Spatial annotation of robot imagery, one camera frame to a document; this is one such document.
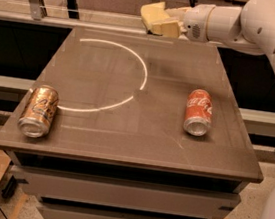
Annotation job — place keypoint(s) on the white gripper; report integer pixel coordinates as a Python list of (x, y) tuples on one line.
[(194, 24)]

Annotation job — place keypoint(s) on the yellow sponge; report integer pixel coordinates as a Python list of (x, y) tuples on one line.
[(160, 15)]

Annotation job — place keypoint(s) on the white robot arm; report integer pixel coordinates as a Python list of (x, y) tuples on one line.
[(249, 28)]

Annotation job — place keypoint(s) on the red coca-cola can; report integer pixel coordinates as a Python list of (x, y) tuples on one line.
[(198, 113)]

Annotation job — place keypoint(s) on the orange gold soda can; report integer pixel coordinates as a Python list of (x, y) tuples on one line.
[(39, 111)]

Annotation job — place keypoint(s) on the grey table with drawers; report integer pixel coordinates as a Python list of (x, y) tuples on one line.
[(117, 148)]

